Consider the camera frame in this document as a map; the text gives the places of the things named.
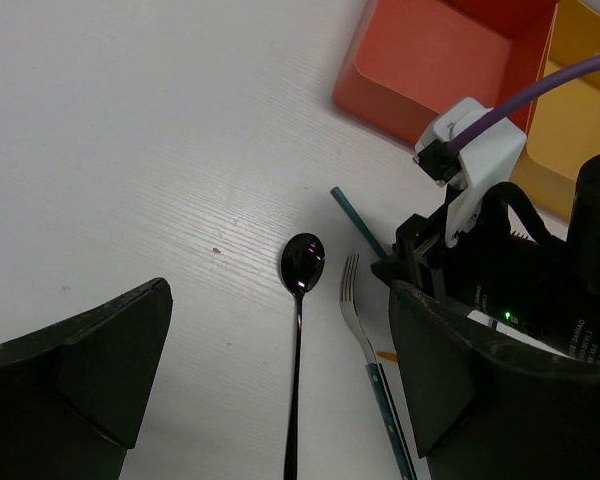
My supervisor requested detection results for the teal chopstick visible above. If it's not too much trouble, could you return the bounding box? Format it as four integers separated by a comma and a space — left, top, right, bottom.
330, 186, 388, 259

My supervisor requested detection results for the yellow container box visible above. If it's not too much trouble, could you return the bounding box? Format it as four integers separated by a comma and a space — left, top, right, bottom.
511, 1, 600, 220

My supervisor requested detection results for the silver fork teal handle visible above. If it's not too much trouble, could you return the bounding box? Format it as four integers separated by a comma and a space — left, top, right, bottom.
339, 254, 417, 480

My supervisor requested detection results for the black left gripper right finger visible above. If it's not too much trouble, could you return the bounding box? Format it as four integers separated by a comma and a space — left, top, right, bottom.
389, 281, 600, 479

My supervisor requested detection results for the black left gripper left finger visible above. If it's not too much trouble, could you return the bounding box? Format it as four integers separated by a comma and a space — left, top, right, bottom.
0, 278, 173, 479

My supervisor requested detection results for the red container box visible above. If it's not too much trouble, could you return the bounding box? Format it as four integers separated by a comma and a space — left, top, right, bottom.
332, 0, 557, 144

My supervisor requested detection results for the black spoon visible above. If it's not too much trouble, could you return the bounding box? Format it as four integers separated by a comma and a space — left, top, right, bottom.
280, 233, 325, 480

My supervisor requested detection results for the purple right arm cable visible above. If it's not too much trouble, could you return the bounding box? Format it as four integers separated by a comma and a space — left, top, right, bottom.
444, 49, 600, 154

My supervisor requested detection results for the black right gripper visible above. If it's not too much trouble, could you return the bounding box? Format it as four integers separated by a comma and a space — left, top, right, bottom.
371, 182, 580, 359

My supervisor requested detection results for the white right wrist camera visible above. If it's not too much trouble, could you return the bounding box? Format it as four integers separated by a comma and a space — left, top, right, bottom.
415, 97, 527, 248

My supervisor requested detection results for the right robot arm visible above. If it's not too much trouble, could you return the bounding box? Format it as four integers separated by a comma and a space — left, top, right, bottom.
371, 154, 600, 366

